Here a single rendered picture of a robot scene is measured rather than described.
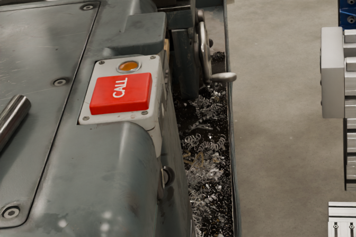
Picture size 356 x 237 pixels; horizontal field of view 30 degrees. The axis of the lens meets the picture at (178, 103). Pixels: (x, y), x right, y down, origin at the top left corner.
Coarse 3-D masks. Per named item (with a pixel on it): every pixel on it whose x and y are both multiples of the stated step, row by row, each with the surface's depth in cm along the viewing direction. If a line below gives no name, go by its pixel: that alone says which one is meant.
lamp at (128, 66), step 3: (126, 63) 75; (129, 63) 75; (132, 63) 75; (135, 63) 75; (120, 66) 75; (123, 66) 75; (126, 66) 75; (129, 66) 74; (132, 66) 74; (135, 66) 74; (123, 69) 74; (126, 69) 74; (129, 69) 74
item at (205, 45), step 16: (176, 32) 174; (192, 32) 174; (176, 48) 176; (192, 48) 178; (208, 48) 185; (176, 64) 179; (192, 64) 179; (208, 64) 180; (192, 80) 182; (208, 80) 182; (192, 96) 184
